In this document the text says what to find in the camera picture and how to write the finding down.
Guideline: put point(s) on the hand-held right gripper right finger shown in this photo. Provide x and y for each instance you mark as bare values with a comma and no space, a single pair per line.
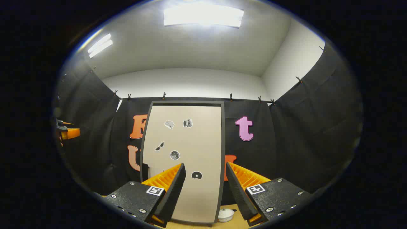
238,194

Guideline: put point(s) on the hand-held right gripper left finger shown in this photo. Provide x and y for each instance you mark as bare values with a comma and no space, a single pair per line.
173,194

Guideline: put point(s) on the beige cabinet door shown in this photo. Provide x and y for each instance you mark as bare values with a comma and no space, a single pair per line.
197,143

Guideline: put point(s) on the grey cabinet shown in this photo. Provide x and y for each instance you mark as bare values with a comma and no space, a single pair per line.
187,102

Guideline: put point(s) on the white lidded jar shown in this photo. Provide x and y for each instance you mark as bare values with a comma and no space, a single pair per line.
225,216

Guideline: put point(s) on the small ceiling light panel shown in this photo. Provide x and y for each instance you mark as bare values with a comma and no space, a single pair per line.
100,45

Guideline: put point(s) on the black backdrop cloth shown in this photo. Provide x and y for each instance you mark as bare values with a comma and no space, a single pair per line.
302,136

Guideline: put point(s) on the row of black cloth clips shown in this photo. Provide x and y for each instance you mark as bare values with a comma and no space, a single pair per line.
163,95

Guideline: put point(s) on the large ceiling light panel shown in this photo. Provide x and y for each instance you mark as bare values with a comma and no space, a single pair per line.
203,15

